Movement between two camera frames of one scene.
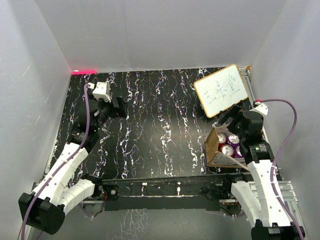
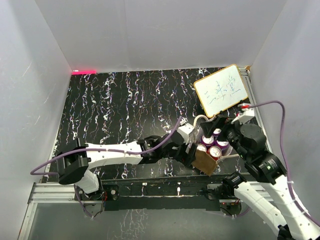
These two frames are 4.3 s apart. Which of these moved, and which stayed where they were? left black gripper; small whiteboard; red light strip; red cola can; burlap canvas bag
Moved: red cola can; burlap canvas bag; left black gripper
Stayed: small whiteboard; red light strip
